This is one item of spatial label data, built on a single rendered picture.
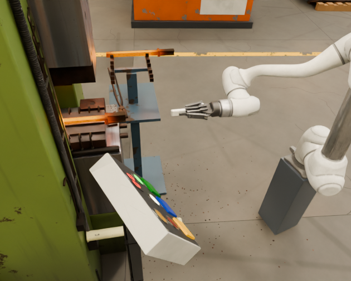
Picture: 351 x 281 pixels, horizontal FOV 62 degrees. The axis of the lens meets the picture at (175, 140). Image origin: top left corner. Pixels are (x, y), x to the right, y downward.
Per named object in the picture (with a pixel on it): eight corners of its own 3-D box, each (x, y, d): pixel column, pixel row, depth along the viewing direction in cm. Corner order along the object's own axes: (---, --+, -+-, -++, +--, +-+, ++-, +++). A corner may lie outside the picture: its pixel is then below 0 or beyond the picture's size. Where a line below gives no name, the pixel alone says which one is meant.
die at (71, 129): (106, 121, 148) (104, 108, 142) (107, 149, 134) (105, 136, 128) (16, 130, 141) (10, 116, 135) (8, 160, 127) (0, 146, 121)
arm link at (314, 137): (318, 149, 177) (333, 121, 162) (326, 172, 164) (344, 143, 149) (291, 146, 178) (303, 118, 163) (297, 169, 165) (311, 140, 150)
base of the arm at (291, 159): (301, 145, 187) (304, 139, 183) (327, 170, 173) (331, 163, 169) (278, 153, 181) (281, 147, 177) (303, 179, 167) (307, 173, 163)
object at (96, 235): (180, 220, 145) (180, 214, 142) (182, 229, 142) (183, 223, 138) (88, 233, 138) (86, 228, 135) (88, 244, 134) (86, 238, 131)
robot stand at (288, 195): (278, 203, 227) (305, 148, 185) (296, 225, 214) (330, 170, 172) (257, 212, 220) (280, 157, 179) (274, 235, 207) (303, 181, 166)
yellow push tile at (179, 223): (182, 221, 101) (173, 216, 95) (195, 238, 97) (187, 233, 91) (178, 225, 101) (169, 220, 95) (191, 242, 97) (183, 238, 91)
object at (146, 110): (152, 85, 206) (152, 82, 205) (160, 121, 178) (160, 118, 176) (109, 87, 202) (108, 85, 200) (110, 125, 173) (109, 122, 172)
